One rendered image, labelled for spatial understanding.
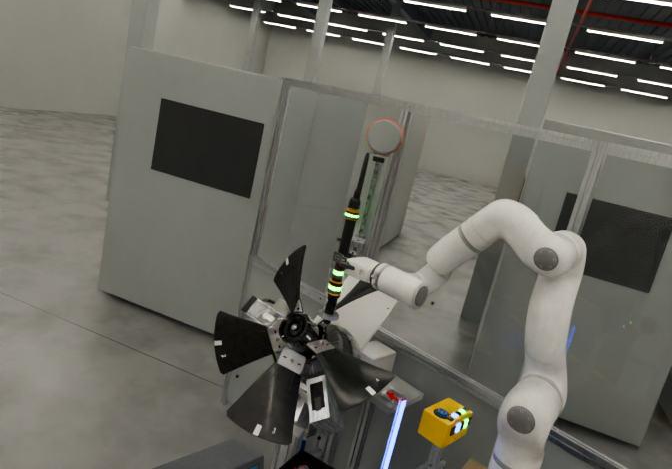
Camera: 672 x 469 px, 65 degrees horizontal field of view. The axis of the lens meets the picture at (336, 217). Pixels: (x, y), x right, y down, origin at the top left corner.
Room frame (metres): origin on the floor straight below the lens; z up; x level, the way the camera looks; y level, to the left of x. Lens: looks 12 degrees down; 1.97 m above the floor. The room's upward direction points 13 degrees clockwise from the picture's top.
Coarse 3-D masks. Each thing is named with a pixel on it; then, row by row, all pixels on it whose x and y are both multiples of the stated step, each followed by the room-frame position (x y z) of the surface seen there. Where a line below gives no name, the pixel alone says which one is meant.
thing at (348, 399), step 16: (320, 352) 1.60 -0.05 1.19; (336, 352) 1.62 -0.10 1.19; (336, 368) 1.54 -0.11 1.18; (352, 368) 1.56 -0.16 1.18; (368, 368) 1.57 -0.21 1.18; (336, 384) 1.48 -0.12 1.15; (352, 384) 1.49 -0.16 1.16; (368, 384) 1.50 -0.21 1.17; (384, 384) 1.51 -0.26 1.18; (336, 400) 1.43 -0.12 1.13; (352, 400) 1.44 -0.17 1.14
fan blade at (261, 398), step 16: (272, 368) 1.60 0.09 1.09; (256, 384) 1.56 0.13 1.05; (272, 384) 1.57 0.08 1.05; (288, 384) 1.59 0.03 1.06; (240, 400) 1.53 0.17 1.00; (256, 400) 1.53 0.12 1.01; (272, 400) 1.54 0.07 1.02; (288, 400) 1.56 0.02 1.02; (240, 416) 1.50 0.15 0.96; (256, 416) 1.50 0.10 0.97; (272, 416) 1.51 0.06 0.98; (288, 416) 1.53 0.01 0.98; (288, 432) 1.49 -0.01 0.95
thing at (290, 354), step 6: (288, 348) 1.66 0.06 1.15; (282, 354) 1.64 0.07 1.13; (288, 354) 1.65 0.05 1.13; (294, 354) 1.66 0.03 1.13; (300, 354) 1.67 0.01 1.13; (282, 360) 1.63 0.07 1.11; (288, 360) 1.64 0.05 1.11; (294, 360) 1.65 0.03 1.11; (300, 360) 1.66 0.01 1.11; (288, 366) 1.63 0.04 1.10; (294, 366) 1.64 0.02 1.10; (300, 366) 1.65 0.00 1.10; (300, 372) 1.64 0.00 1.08
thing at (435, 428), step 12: (432, 408) 1.62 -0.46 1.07; (444, 408) 1.63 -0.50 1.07; (456, 408) 1.65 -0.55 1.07; (432, 420) 1.57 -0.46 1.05; (444, 420) 1.56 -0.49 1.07; (456, 420) 1.58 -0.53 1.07; (420, 432) 1.59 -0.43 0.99; (432, 432) 1.57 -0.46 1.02; (444, 432) 1.54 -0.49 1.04; (444, 444) 1.54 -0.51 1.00
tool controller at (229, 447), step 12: (216, 444) 0.99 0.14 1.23; (228, 444) 0.99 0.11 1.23; (240, 444) 0.99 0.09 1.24; (192, 456) 0.93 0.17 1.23; (204, 456) 0.94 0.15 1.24; (216, 456) 0.94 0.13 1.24; (228, 456) 0.94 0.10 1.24; (240, 456) 0.94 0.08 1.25; (252, 456) 0.95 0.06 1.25; (156, 468) 0.88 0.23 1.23; (168, 468) 0.88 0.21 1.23; (180, 468) 0.89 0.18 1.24; (192, 468) 0.89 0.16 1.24; (204, 468) 0.89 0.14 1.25; (216, 468) 0.89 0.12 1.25; (228, 468) 0.90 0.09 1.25; (240, 468) 0.91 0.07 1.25; (252, 468) 0.93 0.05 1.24
